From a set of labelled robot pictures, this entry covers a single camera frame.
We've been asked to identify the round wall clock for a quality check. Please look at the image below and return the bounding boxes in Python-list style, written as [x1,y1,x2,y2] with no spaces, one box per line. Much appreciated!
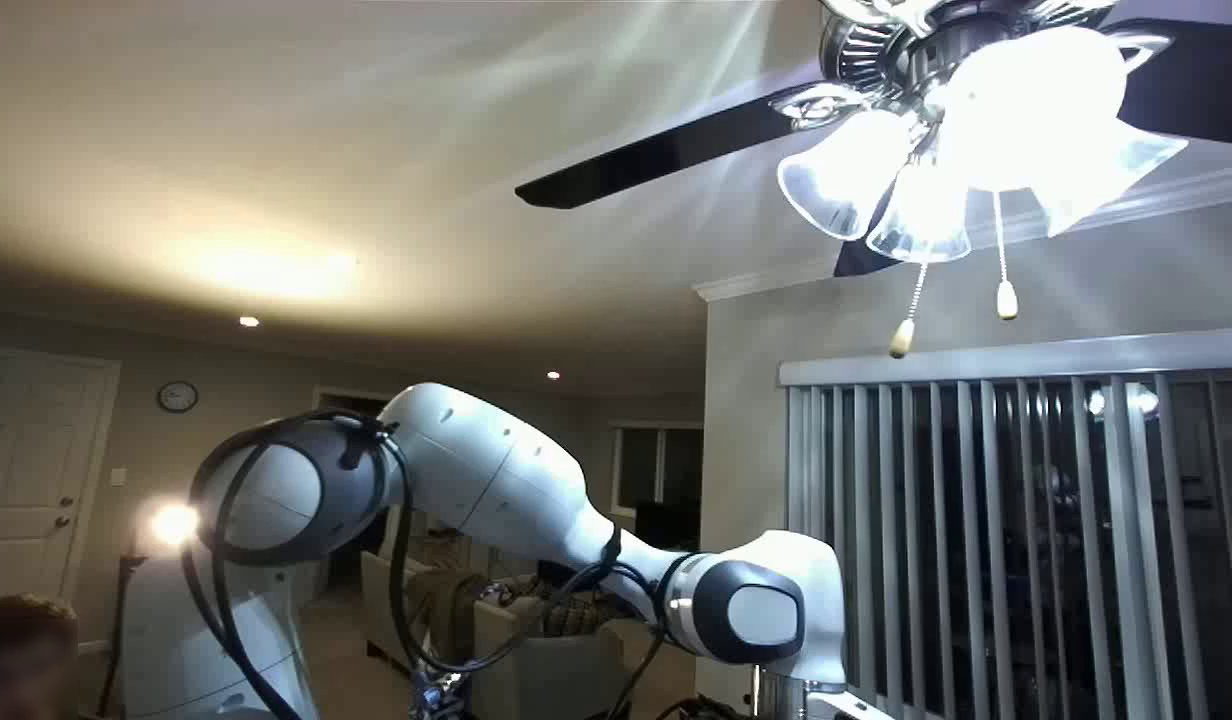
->
[151,378,203,421]

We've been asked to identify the grey blinds valance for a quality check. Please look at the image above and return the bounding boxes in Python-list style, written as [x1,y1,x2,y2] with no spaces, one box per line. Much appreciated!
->
[777,325,1232,391]

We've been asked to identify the grey vertical window blinds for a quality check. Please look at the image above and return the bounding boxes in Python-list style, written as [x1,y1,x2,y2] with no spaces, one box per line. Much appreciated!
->
[780,371,1232,720]

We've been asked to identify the brown upholstered chair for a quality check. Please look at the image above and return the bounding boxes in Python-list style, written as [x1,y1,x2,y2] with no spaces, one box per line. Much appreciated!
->
[0,593,84,720]

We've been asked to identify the chrome ceiling fan housing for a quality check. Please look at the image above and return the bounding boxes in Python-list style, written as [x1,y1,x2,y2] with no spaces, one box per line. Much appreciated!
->
[770,0,1126,131]

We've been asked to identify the glowing floor lamp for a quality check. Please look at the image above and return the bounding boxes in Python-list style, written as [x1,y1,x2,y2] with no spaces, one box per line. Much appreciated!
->
[134,494,208,566]

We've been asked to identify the beige armchair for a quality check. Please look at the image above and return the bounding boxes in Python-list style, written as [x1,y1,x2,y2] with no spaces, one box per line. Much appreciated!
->
[466,593,634,720]

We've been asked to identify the white panel door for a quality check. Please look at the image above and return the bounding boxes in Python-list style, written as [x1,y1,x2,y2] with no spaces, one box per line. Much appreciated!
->
[0,345,125,670]

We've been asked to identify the fan pull chain with fob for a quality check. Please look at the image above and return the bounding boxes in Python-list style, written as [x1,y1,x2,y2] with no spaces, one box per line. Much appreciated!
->
[884,259,937,363]
[986,189,1024,325]

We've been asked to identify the frosted glass lamp shade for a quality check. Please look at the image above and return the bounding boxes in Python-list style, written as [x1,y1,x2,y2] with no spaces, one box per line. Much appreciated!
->
[770,107,925,244]
[862,156,981,268]
[1028,118,1190,244]
[929,19,1136,199]

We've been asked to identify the dark ceiling fan blade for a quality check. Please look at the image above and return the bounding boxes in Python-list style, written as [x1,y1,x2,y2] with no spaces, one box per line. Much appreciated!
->
[511,59,833,214]
[833,184,917,279]
[1099,0,1232,153]

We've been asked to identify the beige sofa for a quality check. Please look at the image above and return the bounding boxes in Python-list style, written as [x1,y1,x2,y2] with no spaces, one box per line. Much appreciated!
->
[357,536,487,677]

